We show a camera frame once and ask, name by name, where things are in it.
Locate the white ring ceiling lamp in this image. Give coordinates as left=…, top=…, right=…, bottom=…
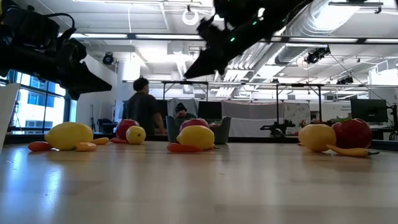
left=182, top=8, right=200, bottom=26

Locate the black aluminium table frame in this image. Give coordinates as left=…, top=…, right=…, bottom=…
left=2, top=133, right=398, bottom=152

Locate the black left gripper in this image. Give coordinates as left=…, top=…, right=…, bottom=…
left=46, top=37, right=113, bottom=101

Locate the black equipment stand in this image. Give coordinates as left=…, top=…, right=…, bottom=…
left=388, top=104, right=398, bottom=141

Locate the black ceiling spotlight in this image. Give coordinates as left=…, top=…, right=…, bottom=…
left=304, top=45, right=331, bottom=65
left=336, top=75, right=354, bottom=85

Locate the long yellow-orange chili pepper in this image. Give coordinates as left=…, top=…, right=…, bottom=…
left=326, top=144, right=381, bottom=158

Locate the thin black tripod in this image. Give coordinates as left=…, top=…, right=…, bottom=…
left=89, top=104, right=97, bottom=133

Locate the red-orange chili pepper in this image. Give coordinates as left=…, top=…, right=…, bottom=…
left=27, top=141, right=53, bottom=152

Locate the black light stand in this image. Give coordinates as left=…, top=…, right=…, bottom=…
left=42, top=90, right=50, bottom=134

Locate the white cloth sheet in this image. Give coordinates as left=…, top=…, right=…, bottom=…
left=221, top=100, right=285, bottom=138

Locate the floral patterned cloth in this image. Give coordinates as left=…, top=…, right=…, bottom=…
left=283, top=102, right=311, bottom=128

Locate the white plastic tray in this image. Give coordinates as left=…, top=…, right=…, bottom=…
left=0, top=82, right=21, bottom=154

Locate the large window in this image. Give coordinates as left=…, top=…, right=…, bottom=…
left=0, top=70, right=77, bottom=134

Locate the black background robot device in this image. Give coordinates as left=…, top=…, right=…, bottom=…
left=260, top=121, right=296, bottom=138

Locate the black monitor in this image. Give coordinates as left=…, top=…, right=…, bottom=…
left=198, top=101, right=223, bottom=120
left=350, top=98, right=389, bottom=123

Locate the black metal rig frame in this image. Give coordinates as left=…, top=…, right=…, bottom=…
left=275, top=82, right=324, bottom=131
left=161, top=80, right=210, bottom=101

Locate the yellow lemon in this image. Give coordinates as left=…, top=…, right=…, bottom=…
left=298, top=123, right=337, bottom=153
left=44, top=121, right=94, bottom=151
left=176, top=124, right=216, bottom=151
left=126, top=125, right=147, bottom=145

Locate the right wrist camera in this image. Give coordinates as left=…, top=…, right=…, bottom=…
left=195, top=16, right=220, bottom=43

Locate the person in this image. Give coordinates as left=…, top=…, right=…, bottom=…
left=123, top=77, right=167, bottom=135
left=174, top=102, right=197, bottom=119

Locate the blue-grey plastic basket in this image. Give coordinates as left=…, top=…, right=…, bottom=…
left=165, top=116, right=233, bottom=145

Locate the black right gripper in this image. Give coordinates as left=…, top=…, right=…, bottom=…
left=183, top=27, right=265, bottom=80

